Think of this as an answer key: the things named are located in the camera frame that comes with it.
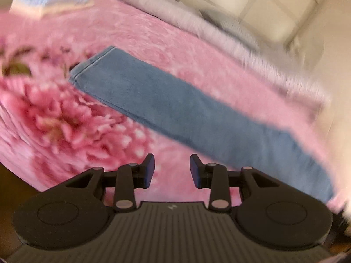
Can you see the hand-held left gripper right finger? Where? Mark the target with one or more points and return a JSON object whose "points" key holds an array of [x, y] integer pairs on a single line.
{"points": [[194, 171]]}

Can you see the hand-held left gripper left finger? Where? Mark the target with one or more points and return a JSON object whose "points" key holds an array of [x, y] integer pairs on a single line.
{"points": [[150, 171]]}

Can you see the blue denim jeans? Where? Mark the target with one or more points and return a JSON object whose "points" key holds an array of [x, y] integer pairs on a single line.
{"points": [[178, 109]]}

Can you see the pink floral blanket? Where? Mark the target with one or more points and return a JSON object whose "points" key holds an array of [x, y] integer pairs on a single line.
{"points": [[68, 128]]}

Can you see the grey checkered pillow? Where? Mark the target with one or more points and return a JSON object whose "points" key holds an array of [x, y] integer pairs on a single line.
{"points": [[233, 28]]}

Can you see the white padded headboard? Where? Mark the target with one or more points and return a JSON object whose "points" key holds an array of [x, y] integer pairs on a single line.
{"points": [[274, 5]]}

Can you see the folded cream garment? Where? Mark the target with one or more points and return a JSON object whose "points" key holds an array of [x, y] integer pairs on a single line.
{"points": [[41, 10]]}

